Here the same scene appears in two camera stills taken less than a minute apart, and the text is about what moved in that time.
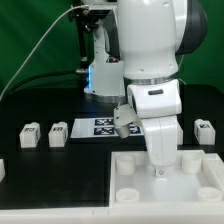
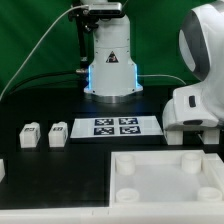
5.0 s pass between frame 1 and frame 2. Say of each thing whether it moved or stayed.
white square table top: stayed
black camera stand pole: stayed
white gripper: moved
